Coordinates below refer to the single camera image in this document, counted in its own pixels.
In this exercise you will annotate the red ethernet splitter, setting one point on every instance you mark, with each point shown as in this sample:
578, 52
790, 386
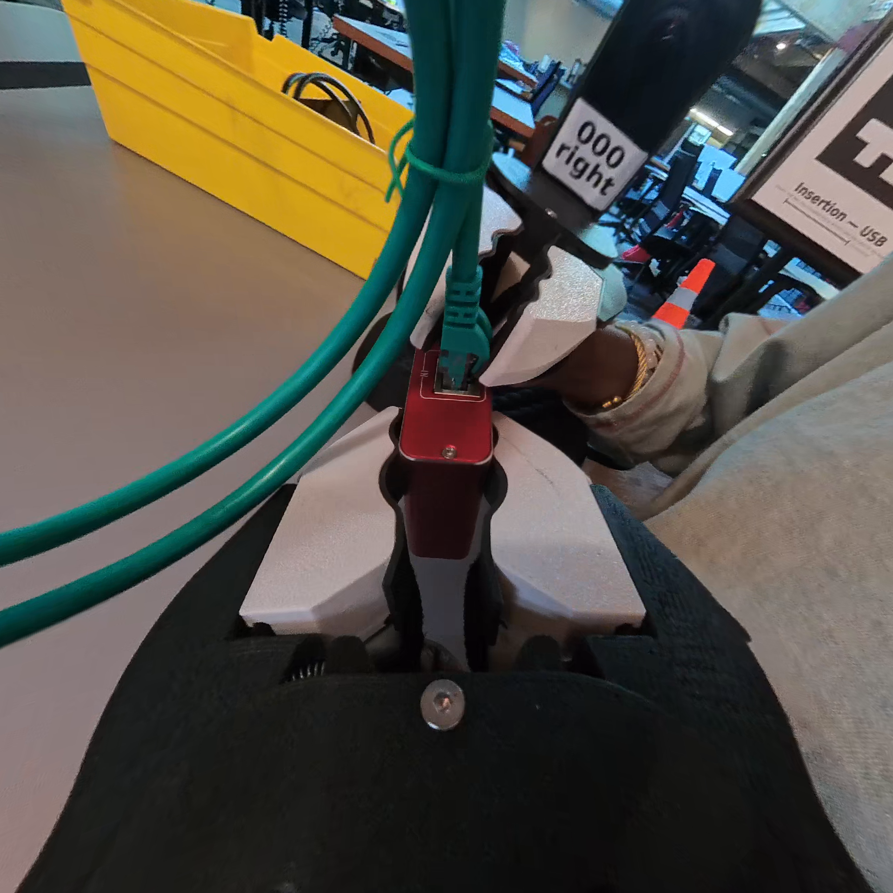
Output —
446, 502

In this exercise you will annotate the grey desk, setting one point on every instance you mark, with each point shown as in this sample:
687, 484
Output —
139, 314

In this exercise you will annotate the black-framed sign board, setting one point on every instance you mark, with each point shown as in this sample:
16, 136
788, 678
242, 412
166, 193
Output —
823, 174

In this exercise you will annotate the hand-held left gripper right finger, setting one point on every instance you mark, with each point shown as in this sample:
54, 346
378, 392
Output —
565, 551

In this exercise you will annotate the wooden office table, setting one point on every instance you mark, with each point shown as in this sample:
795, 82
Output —
377, 42

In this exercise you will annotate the orange cone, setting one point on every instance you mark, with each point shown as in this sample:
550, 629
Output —
687, 293

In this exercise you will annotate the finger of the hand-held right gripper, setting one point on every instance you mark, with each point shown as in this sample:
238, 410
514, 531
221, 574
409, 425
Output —
558, 314
499, 220

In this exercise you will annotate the person's right forearm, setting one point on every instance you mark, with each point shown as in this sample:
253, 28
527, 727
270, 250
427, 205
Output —
697, 391

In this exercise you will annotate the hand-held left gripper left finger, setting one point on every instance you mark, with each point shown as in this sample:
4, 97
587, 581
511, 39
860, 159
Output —
328, 551

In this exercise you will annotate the yellow plastic bin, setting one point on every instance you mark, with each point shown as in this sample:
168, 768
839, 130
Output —
209, 125

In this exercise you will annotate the person's beige sweater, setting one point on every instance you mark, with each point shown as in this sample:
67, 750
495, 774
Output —
802, 558

